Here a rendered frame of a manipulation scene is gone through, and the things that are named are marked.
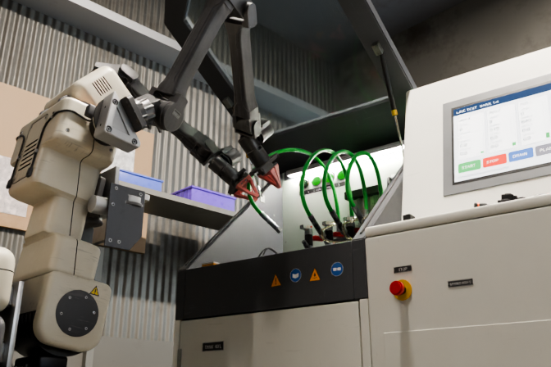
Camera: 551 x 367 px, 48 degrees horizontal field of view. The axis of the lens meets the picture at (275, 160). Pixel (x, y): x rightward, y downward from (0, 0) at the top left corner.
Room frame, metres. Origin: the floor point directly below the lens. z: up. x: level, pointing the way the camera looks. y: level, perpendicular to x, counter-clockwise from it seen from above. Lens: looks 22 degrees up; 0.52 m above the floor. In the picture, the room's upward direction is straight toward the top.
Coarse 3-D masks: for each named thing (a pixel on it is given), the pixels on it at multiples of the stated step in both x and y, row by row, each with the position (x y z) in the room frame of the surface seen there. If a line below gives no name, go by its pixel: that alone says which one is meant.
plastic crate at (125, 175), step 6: (120, 174) 3.04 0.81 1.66; (126, 174) 3.06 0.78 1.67; (132, 174) 3.09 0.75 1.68; (138, 174) 3.10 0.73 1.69; (126, 180) 3.07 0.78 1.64; (132, 180) 3.09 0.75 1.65; (138, 180) 3.11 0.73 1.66; (144, 180) 3.14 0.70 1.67; (150, 180) 3.16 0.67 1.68; (156, 180) 3.19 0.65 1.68; (162, 180) 3.21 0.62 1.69; (144, 186) 3.14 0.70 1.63; (150, 186) 3.17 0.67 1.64; (156, 186) 3.19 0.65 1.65
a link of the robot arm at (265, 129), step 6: (264, 120) 1.84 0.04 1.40; (252, 126) 1.76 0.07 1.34; (258, 126) 1.78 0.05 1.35; (264, 126) 1.84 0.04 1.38; (270, 126) 1.86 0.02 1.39; (240, 132) 1.81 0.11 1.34; (258, 132) 1.80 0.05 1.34; (264, 132) 1.85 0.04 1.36; (270, 132) 1.87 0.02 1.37; (264, 138) 1.86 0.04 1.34
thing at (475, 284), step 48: (432, 96) 1.85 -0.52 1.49; (432, 144) 1.81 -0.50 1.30; (432, 192) 1.78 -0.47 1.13; (480, 192) 1.69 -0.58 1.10; (528, 192) 1.60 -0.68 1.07; (384, 240) 1.60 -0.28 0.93; (432, 240) 1.52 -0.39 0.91; (480, 240) 1.45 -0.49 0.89; (528, 240) 1.38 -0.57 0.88; (384, 288) 1.60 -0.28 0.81; (432, 288) 1.53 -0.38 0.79; (480, 288) 1.46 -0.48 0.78; (528, 288) 1.39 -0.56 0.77; (384, 336) 1.61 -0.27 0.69; (432, 336) 1.53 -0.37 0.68; (480, 336) 1.46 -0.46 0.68; (528, 336) 1.40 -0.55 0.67
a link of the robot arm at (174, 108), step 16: (208, 0) 1.39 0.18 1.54; (224, 0) 1.38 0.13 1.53; (240, 0) 1.42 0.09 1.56; (208, 16) 1.39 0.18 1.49; (224, 16) 1.41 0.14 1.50; (240, 16) 1.46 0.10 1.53; (192, 32) 1.41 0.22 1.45; (208, 32) 1.40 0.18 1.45; (192, 48) 1.40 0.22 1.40; (208, 48) 1.44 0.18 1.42; (176, 64) 1.41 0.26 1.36; (192, 64) 1.42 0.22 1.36; (176, 80) 1.41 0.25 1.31; (160, 96) 1.47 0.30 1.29; (176, 96) 1.42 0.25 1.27; (160, 112) 1.41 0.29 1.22; (176, 112) 1.44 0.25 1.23; (160, 128) 1.45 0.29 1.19; (176, 128) 1.47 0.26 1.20
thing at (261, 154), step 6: (258, 150) 1.84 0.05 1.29; (264, 150) 1.86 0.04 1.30; (252, 156) 1.85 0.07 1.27; (258, 156) 1.85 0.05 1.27; (264, 156) 1.85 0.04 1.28; (270, 156) 1.90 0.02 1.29; (276, 156) 1.89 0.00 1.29; (252, 162) 1.88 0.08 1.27; (258, 162) 1.86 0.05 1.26; (264, 162) 1.86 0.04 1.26; (258, 168) 1.85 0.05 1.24; (252, 174) 1.88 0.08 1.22
